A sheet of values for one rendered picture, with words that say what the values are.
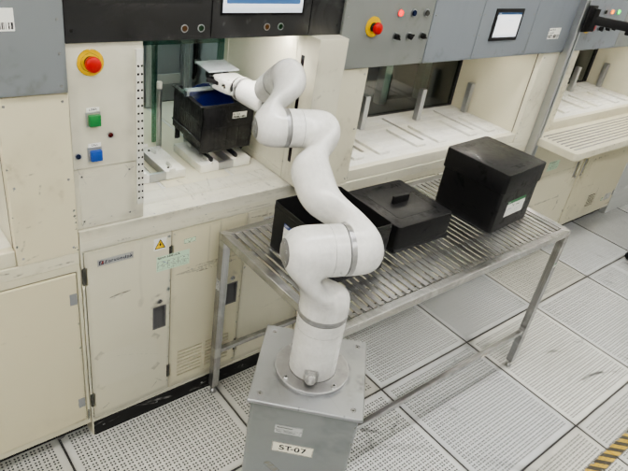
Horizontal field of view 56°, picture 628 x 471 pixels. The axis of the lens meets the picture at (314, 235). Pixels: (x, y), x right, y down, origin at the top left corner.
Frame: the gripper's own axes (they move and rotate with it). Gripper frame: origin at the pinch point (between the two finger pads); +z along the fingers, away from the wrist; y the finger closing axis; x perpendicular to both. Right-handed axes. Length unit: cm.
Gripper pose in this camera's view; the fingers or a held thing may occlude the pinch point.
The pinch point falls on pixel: (215, 74)
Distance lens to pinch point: 216.9
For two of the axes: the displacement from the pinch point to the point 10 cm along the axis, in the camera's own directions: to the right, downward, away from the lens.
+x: 1.5, -8.4, -5.1
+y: 7.5, -2.5, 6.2
